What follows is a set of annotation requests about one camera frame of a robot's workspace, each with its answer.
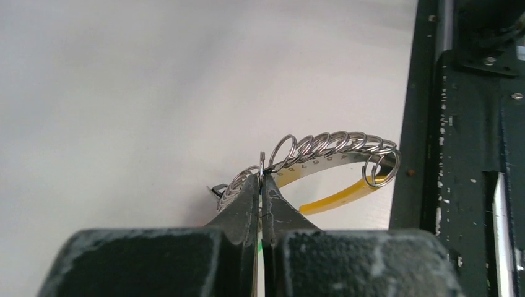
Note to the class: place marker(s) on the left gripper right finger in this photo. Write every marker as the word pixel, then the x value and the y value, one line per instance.
pixel 303 260

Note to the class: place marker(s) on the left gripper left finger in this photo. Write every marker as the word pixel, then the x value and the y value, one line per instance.
pixel 217 259

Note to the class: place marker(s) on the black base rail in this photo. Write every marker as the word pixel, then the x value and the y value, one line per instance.
pixel 462 141

